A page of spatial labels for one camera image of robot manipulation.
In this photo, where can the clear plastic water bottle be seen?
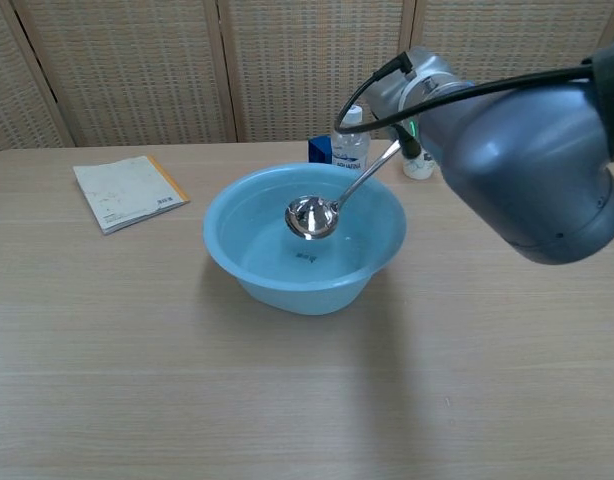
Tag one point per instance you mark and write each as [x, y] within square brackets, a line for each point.
[349, 150]

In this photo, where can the white notebook orange spine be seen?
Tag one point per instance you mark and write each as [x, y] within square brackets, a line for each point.
[129, 192]

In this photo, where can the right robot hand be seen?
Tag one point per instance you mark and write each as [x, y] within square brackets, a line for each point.
[409, 142]

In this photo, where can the light blue plastic basin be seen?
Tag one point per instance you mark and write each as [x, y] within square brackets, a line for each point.
[307, 280]

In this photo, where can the metal ladle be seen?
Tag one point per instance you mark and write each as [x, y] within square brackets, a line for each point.
[311, 217]

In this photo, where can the woven folding screen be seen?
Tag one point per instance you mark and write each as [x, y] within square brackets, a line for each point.
[187, 70]

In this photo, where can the blue plastic block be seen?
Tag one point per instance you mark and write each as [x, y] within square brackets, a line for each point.
[318, 150]

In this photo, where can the white paper cup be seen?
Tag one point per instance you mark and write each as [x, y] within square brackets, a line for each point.
[418, 167]

